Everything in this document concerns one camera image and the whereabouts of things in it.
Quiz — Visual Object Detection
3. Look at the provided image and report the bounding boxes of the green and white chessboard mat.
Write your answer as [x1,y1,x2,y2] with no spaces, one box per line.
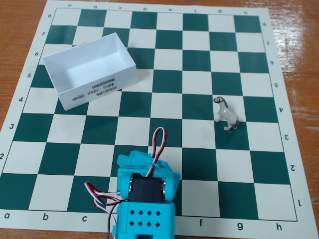
[0,0,305,237]

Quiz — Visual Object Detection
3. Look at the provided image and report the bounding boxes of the red white black servo cable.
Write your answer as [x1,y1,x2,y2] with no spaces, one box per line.
[84,181,125,239]

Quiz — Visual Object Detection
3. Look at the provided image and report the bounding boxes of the white cardboard box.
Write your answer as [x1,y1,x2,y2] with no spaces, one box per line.
[42,32,137,111]

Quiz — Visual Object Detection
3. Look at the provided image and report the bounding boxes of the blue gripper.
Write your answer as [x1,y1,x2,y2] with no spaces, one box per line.
[117,150,181,200]

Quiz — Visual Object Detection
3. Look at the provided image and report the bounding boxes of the looped red white black cable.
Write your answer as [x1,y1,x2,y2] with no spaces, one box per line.
[146,126,167,178]

